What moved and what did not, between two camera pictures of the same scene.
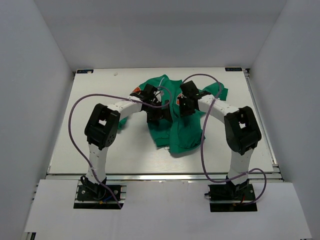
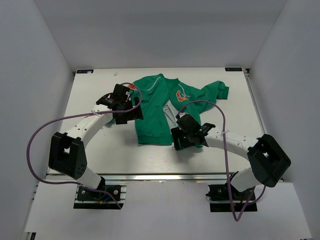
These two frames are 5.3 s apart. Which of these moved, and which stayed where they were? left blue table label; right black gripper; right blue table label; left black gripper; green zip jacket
Moved: left black gripper; right black gripper; green zip jacket
Stayed: right blue table label; left blue table label
